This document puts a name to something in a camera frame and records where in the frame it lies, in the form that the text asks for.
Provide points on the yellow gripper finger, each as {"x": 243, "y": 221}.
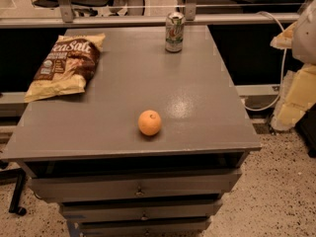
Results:
{"x": 284, "y": 39}
{"x": 297, "y": 96}

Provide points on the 7up soda can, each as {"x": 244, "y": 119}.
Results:
{"x": 175, "y": 23}

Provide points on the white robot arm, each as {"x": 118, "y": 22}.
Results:
{"x": 303, "y": 44}

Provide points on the top grey drawer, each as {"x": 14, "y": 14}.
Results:
{"x": 145, "y": 185}

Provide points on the grey drawer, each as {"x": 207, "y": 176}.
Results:
{"x": 145, "y": 185}
{"x": 137, "y": 227}
{"x": 142, "y": 210}

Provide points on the middle grey drawer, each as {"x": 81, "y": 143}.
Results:
{"x": 142, "y": 210}

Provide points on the orange fruit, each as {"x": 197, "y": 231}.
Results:
{"x": 149, "y": 123}

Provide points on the bottom grey drawer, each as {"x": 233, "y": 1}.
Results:
{"x": 137, "y": 227}

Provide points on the sea salt chips bag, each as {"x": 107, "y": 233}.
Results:
{"x": 70, "y": 65}

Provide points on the grey drawer cabinet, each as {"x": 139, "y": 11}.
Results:
{"x": 204, "y": 124}

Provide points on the black chair base leg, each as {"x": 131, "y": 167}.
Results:
{"x": 18, "y": 177}

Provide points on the metal railing frame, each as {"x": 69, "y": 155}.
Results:
{"x": 61, "y": 13}

